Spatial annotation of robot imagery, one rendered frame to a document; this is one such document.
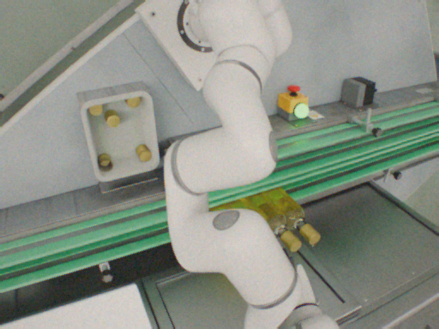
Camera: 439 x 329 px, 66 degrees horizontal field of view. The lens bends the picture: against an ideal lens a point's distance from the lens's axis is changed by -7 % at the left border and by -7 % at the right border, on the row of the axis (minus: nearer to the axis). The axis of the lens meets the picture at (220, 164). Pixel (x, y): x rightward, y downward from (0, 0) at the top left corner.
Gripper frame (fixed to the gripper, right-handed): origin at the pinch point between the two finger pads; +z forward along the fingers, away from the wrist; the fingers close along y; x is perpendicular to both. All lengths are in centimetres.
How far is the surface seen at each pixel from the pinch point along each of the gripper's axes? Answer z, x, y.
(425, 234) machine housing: 14, -56, -17
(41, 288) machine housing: 16, 64, -15
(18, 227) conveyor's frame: 17, 63, 7
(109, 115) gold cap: 30, 36, 28
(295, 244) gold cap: 3.8, -4.9, 0.9
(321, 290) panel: -1.3, -11.5, -12.6
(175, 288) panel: 7.4, 25.4, -12.2
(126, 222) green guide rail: 16.5, 35.2, 4.7
